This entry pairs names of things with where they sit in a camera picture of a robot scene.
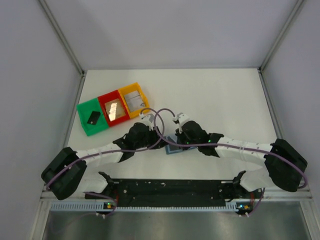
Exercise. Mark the silver cards in yellow bin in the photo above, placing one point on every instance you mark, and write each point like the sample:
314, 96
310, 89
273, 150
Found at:
134, 101

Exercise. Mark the red plastic bin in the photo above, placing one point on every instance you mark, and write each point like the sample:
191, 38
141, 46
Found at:
108, 97

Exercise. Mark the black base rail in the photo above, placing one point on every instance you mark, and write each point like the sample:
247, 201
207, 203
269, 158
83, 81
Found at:
162, 193

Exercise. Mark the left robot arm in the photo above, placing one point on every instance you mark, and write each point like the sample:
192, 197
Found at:
78, 171

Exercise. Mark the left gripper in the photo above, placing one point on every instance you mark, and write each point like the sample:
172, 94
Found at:
152, 131

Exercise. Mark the yellow plastic bin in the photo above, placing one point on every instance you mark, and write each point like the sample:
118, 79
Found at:
129, 88

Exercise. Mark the gold cards in red bin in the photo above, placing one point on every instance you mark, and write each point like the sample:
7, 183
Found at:
114, 109

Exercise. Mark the black credit card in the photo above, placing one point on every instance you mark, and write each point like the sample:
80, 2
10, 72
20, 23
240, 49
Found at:
171, 149
93, 118

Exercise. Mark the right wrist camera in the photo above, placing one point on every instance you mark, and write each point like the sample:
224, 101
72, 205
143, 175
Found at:
180, 119

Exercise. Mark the blue leather card holder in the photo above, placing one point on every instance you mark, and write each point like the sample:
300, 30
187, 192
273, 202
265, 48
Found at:
174, 139

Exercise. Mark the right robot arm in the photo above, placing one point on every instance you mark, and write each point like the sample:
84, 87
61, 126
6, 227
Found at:
280, 164

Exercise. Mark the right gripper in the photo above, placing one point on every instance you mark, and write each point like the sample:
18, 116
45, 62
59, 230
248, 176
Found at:
180, 133

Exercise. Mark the green plastic bin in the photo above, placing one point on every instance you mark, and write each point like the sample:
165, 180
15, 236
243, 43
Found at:
84, 110

